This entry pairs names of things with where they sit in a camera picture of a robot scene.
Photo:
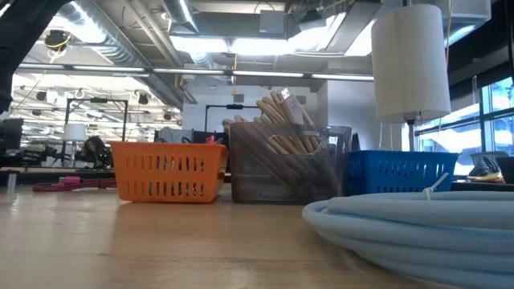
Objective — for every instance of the blue plastic basket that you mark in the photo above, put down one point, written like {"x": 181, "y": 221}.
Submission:
{"x": 401, "y": 157}

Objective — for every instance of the grey and yellow shoe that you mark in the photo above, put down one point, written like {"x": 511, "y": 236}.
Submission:
{"x": 486, "y": 170}

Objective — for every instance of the grey transparent plastic bin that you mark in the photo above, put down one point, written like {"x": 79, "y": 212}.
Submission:
{"x": 249, "y": 188}

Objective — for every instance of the black background monitor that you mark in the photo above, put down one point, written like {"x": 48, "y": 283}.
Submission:
{"x": 11, "y": 134}

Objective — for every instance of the small white background lamp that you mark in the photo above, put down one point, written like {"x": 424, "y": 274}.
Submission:
{"x": 75, "y": 131}

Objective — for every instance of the yellow black ceiling reel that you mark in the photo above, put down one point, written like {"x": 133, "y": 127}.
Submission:
{"x": 57, "y": 40}

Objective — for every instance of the orange plastic basket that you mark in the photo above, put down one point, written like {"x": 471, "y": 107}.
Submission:
{"x": 168, "y": 176}

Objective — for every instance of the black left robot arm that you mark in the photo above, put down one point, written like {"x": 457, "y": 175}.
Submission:
{"x": 24, "y": 40}

